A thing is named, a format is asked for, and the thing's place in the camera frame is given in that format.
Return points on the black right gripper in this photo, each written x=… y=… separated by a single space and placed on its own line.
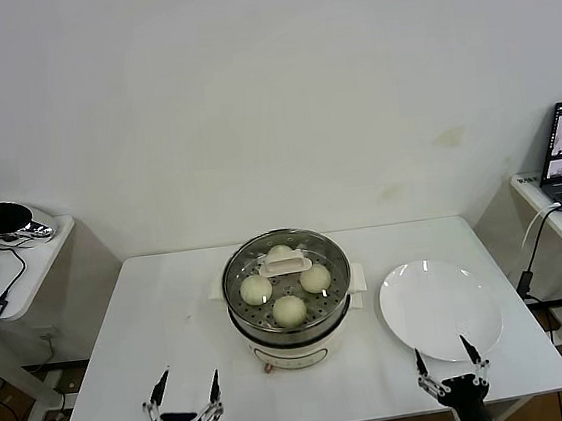
x=466 y=394

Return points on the white steamed baozi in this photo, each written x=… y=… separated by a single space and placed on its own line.
x=289 y=311
x=280 y=252
x=315 y=278
x=255 y=289

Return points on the perforated steel steamer basket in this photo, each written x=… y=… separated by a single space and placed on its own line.
x=339 y=311

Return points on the white round plate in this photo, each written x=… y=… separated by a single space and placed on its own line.
x=437 y=305

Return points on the white electric cooker base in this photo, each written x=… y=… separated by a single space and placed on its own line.
x=290 y=357

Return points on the white side table with headset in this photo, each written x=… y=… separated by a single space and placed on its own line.
x=40 y=261

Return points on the chrome and black headset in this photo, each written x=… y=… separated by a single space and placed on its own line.
x=7 y=217

